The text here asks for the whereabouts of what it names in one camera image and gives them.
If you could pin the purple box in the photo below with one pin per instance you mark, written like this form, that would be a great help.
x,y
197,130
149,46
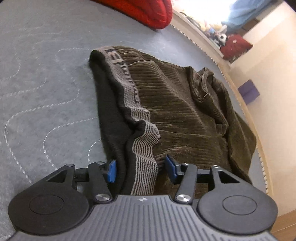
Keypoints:
x,y
248,91

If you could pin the dark red bag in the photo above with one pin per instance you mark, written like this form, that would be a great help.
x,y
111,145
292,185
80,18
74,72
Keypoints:
x,y
235,47

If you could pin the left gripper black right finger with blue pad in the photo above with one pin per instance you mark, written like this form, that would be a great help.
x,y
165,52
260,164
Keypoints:
x,y
186,176

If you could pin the light blue curtain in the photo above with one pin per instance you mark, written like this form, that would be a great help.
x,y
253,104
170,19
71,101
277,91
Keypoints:
x,y
243,11

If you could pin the red folded blanket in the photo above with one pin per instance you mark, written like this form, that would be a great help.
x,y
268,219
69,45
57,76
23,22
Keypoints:
x,y
155,14

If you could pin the grey quilted mattress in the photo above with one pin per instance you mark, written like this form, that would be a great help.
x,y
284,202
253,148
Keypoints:
x,y
49,112

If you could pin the brown corduroy pants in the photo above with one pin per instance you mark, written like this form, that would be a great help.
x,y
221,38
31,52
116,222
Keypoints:
x,y
149,109

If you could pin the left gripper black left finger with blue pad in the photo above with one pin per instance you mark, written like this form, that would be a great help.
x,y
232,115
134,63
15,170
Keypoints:
x,y
93,181

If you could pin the panda plush toy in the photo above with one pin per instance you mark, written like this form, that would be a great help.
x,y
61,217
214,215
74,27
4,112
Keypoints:
x,y
220,39

